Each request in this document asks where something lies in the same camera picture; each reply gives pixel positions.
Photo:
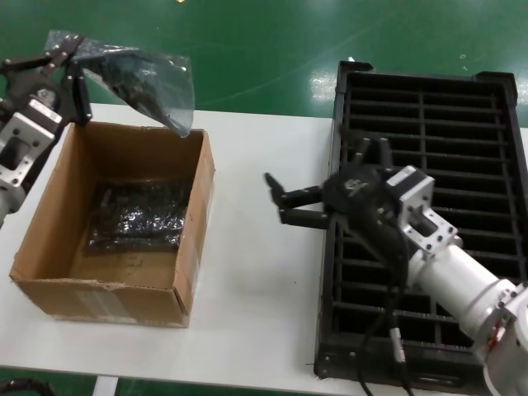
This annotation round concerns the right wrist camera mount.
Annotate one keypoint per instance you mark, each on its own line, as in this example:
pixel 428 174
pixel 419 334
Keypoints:
pixel 420 206

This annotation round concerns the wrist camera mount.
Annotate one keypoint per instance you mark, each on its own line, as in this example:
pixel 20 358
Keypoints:
pixel 420 206
pixel 20 144

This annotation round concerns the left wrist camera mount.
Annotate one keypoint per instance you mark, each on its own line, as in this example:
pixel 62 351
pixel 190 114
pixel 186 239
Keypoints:
pixel 20 144

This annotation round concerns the clear antistatic bag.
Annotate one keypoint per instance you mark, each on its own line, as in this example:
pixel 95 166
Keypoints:
pixel 177 82

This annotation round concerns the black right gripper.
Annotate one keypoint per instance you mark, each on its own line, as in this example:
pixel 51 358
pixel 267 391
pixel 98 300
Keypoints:
pixel 363 198

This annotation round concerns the bagged graphics card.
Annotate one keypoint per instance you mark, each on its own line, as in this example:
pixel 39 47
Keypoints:
pixel 140 218

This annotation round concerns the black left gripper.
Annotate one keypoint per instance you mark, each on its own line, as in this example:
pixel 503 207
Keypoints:
pixel 39 86

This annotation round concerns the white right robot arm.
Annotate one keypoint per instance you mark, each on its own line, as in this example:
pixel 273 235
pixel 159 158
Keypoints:
pixel 462 280

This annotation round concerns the brown cardboard box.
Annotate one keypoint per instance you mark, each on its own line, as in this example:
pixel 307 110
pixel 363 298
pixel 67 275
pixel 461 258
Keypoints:
pixel 194 247

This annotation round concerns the black slotted container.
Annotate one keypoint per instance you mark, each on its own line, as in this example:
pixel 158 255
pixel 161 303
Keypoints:
pixel 335 144

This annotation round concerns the white table leg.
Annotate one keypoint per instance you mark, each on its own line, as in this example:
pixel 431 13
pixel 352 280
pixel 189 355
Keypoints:
pixel 105 387

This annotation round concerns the dark graphics card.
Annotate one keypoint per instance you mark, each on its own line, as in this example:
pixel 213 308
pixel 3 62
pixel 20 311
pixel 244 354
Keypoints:
pixel 132 86

